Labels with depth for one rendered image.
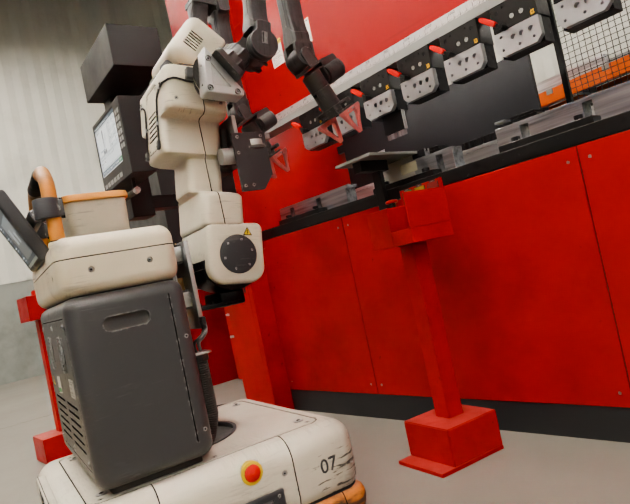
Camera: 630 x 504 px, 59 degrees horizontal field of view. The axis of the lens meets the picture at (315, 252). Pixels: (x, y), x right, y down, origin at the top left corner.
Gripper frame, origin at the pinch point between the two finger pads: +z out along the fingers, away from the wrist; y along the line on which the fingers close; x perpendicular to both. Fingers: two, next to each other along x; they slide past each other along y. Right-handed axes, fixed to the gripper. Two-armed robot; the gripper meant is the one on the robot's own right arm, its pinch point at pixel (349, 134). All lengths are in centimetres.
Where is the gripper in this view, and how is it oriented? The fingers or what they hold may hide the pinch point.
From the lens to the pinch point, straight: 162.9
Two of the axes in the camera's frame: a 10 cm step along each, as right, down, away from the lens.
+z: 5.6, 8.0, 2.1
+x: -6.5, 5.9, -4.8
